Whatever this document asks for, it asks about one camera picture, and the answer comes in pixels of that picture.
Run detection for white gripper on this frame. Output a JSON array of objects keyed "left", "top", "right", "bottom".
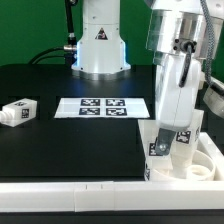
[{"left": 155, "top": 54, "right": 201, "bottom": 156}]

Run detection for white round stool seat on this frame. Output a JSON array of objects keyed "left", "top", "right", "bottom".
[{"left": 144, "top": 150, "right": 216, "bottom": 181}]

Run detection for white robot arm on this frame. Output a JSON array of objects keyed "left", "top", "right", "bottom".
[{"left": 72, "top": 0, "right": 224, "bottom": 155}]

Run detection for white paper marker sheet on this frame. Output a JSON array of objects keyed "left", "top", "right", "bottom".
[{"left": 55, "top": 98, "right": 150, "bottom": 119}]

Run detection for white right fence rail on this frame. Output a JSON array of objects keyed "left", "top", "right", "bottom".
[{"left": 198, "top": 132, "right": 224, "bottom": 181}]

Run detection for white fence rail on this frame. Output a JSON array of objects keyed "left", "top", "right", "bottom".
[
  {"left": 198, "top": 132, "right": 224, "bottom": 181},
  {"left": 0, "top": 181, "right": 224, "bottom": 212}
]

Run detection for white front fence rail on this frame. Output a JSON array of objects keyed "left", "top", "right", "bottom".
[{"left": 0, "top": 181, "right": 224, "bottom": 212}]

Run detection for grey corrugated hose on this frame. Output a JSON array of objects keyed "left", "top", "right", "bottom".
[{"left": 199, "top": 0, "right": 224, "bottom": 91}]

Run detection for black floor cables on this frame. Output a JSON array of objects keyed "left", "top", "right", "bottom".
[{"left": 28, "top": 46, "right": 73, "bottom": 65}]

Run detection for black cable pole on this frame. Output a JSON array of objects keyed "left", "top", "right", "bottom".
[{"left": 64, "top": 0, "right": 78, "bottom": 64}]

